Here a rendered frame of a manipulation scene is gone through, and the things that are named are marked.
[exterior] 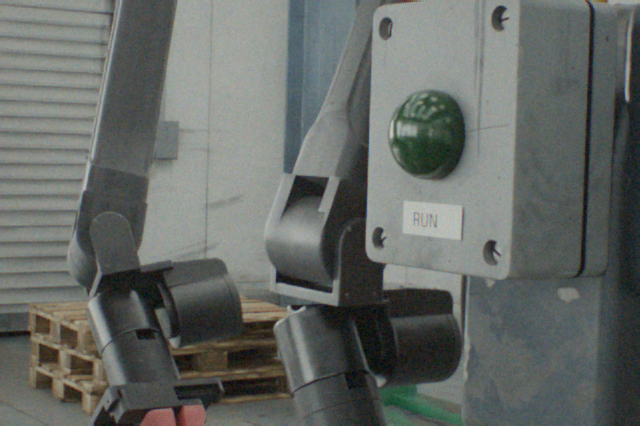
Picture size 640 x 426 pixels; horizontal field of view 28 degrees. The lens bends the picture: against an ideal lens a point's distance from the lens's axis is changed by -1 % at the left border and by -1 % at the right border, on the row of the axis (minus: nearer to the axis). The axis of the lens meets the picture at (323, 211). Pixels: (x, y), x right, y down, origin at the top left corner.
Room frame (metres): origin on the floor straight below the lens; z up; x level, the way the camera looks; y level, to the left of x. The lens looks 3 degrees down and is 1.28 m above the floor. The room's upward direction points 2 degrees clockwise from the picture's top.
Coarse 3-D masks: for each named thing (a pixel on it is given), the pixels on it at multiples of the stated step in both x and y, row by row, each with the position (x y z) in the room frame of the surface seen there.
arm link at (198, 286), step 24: (96, 216) 1.09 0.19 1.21; (120, 216) 1.09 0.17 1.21; (96, 240) 1.08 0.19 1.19; (120, 240) 1.08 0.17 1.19; (96, 264) 1.07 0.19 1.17; (120, 264) 1.07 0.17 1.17; (168, 264) 1.10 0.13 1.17; (192, 264) 1.12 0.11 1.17; (216, 264) 1.12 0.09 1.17; (96, 288) 1.09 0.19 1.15; (168, 288) 1.10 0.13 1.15; (192, 288) 1.10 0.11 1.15; (216, 288) 1.10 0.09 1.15; (192, 312) 1.09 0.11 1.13; (216, 312) 1.09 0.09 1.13; (240, 312) 1.10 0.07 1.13; (192, 336) 1.09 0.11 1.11; (216, 336) 1.11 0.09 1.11
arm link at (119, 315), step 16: (112, 288) 1.08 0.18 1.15; (128, 288) 1.09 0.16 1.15; (144, 288) 1.10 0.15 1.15; (160, 288) 1.10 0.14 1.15; (96, 304) 1.08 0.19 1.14; (112, 304) 1.07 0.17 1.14; (128, 304) 1.07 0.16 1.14; (144, 304) 1.08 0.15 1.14; (160, 304) 1.11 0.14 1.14; (96, 320) 1.07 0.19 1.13; (112, 320) 1.06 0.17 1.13; (128, 320) 1.06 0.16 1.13; (144, 320) 1.07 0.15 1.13; (160, 320) 1.12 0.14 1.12; (176, 320) 1.09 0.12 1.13; (96, 336) 1.07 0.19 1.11; (112, 336) 1.06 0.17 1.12; (144, 336) 1.07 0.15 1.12
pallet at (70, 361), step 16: (32, 336) 6.45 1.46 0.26; (48, 336) 6.37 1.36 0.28; (240, 336) 6.55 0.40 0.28; (256, 336) 6.55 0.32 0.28; (272, 336) 6.58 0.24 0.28; (32, 352) 6.45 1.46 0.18; (48, 352) 6.41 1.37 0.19; (64, 352) 6.14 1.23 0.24; (176, 352) 6.03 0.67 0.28; (192, 352) 6.08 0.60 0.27; (208, 352) 6.14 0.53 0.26; (224, 352) 6.19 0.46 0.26; (240, 352) 6.75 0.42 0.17; (256, 352) 6.70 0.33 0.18; (272, 352) 6.76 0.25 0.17; (64, 368) 6.14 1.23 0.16; (80, 368) 6.10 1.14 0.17; (96, 368) 5.86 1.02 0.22; (192, 368) 6.18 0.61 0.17; (208, 368) 6.13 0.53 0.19; (224, 368) 6.19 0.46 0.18; (240, 368) 6.28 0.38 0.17; (256, 368) 6.31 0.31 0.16; (272, 368) 6.35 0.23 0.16
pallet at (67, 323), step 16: (32, 304) 6.44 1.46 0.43; (48, 304) 6.43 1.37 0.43; (64, 304) 6.46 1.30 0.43; (80, 304) 6.49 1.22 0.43; (256, 304) 6.71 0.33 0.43; (272, 304) 6.74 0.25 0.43; (32, 320) 6.44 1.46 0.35; (48, 320) 6.44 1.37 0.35; (64, 320) 6.02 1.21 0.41; (80, 320) 5.97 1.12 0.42; (256, 320) 6.24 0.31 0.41; (272, 320) 6.67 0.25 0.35; (64, 336) 6.09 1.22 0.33; (80, 336) 5.84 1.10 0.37; (80, 352) 5.83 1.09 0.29; (96, 352) 5.81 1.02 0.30
